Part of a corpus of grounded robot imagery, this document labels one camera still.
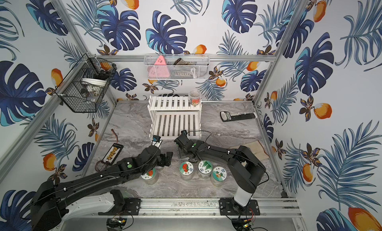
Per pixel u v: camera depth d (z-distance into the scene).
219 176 0.76
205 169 0.79
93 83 0.80
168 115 0.96
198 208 0.75
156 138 0.69
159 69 0.89
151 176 0.76
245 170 0.46
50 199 0.42
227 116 1.10
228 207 0.74
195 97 0.78
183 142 0.69
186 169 0.79
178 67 0.92
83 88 0.92
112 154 0.92
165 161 0.71
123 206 0.68
